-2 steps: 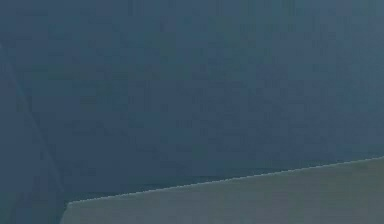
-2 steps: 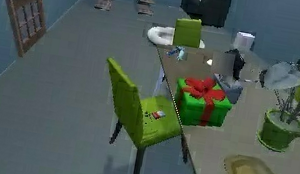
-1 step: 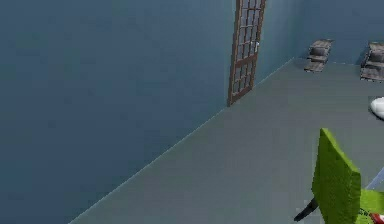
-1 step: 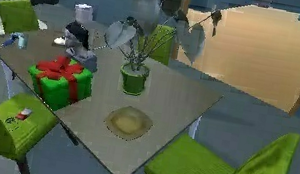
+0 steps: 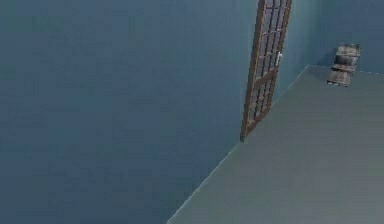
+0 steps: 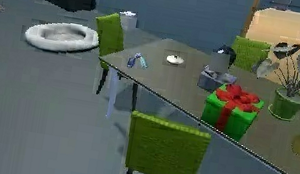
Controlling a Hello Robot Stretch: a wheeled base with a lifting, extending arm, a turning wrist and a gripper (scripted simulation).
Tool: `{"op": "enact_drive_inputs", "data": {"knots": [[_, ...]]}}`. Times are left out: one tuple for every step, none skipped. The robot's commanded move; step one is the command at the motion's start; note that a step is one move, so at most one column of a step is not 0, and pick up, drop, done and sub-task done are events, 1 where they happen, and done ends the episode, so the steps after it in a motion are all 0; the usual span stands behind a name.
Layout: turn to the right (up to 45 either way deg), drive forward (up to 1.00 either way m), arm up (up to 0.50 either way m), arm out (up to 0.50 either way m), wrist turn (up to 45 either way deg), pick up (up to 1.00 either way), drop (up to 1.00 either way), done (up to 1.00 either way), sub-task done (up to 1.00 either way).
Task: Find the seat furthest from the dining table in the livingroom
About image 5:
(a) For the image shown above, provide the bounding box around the brown glazed room door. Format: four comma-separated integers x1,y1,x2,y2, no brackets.
239,0,293,144

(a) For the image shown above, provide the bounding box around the grey armchair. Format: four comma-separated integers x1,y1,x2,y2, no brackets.
326,43,362,88

